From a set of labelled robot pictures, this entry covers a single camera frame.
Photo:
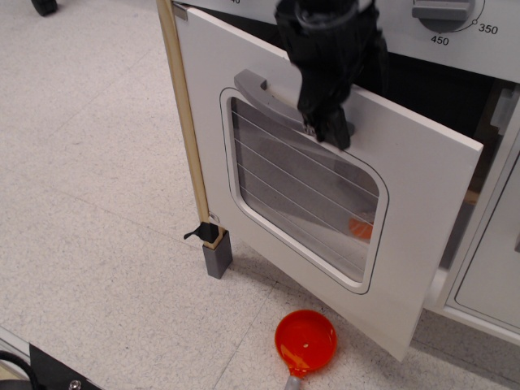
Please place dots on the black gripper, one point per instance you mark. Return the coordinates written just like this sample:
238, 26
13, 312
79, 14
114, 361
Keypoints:
327, 41

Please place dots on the grey oven door handle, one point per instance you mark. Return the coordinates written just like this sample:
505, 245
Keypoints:
254, 88

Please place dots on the white toy oven door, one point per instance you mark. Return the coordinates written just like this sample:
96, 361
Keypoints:
291, 197

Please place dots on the white toy kitchen cabinet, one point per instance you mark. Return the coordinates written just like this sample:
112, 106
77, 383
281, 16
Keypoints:
466, 80

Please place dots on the grey temperature knob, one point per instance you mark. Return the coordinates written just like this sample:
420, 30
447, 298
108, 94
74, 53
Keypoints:
443, 16

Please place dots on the toy salmon sushi piece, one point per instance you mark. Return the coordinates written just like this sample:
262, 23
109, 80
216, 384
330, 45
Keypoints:
361, 228

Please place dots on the black tape strip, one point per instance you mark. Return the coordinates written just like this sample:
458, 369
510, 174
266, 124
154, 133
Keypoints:
207, 232

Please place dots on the white cabinet drawer door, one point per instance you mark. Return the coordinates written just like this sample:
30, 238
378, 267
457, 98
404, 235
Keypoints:
488, 287

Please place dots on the orange toy frying pan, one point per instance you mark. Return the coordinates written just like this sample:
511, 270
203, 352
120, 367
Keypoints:
306, 341

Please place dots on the black caster wheel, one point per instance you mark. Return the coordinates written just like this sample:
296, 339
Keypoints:
45, 7

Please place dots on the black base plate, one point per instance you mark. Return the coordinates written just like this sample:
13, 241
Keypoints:
53, 374

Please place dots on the aluminium frame rail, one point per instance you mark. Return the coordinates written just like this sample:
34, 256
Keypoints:
11, 343

